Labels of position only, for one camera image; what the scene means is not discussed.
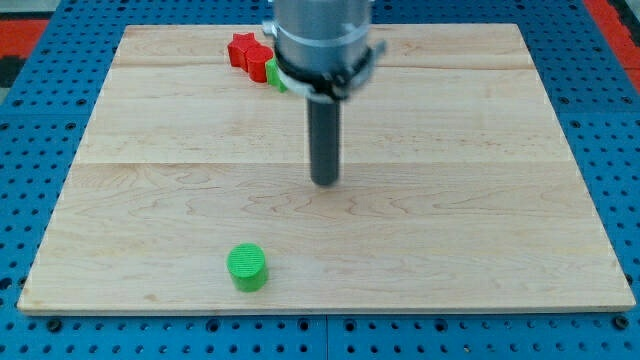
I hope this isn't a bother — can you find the light wooden board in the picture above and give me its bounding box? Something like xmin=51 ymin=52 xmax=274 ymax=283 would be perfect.
xmin=18 ymin=24 xmax=635 ymax=316

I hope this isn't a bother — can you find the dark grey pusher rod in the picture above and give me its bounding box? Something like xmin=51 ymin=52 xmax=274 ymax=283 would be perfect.
xmin=307 ymin=100 xmax=340 ymax=187

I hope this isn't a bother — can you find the green block behind arm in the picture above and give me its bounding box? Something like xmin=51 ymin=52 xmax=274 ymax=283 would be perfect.
xmin=265 ymin=57 xmax=287 ymax=93

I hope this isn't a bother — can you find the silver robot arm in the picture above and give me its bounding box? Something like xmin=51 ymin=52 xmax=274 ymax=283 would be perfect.
xmin=262 ymin=0 xmax=387 ymax=103

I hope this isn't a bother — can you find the red cylinder block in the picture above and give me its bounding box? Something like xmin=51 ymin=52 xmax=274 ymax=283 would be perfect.
xmin=245 ymin=45 xmax=273 ymax=83

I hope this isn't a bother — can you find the green cylinder block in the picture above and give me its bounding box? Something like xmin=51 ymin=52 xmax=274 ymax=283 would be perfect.
xmin=226 ymin=243 xmax=268 ymax=292

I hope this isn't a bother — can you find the red star block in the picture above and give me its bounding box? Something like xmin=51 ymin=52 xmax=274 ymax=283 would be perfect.
xmin=227 ymin=32 xmax=258 ymax=70

